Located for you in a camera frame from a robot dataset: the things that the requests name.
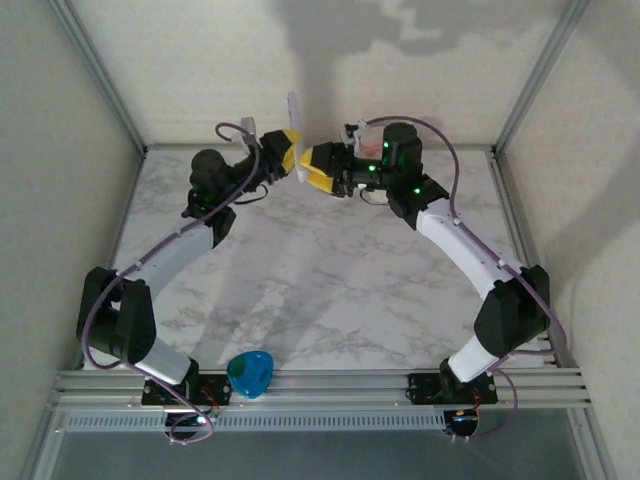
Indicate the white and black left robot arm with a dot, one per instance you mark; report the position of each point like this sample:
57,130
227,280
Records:
170,260

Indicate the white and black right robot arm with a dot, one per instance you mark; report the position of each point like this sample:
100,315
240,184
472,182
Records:
450,240

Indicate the pink and white plush toy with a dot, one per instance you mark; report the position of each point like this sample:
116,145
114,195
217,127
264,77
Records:
372,146

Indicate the blue rounded plastic object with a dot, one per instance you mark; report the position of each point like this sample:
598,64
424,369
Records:
250,372

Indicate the aluminium rear rail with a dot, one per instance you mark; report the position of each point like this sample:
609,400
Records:
225,147

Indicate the aluminium side rail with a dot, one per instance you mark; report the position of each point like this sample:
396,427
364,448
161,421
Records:
510,210

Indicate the aluminium frame post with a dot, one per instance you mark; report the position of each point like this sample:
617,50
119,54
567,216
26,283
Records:
540,75
101,75

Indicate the aluminium table edge rail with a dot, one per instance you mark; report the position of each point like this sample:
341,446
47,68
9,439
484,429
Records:
325,385

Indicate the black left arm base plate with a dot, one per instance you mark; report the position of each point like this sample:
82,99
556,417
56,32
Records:
215,387

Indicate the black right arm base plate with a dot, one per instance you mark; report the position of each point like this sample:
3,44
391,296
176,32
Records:
422,389

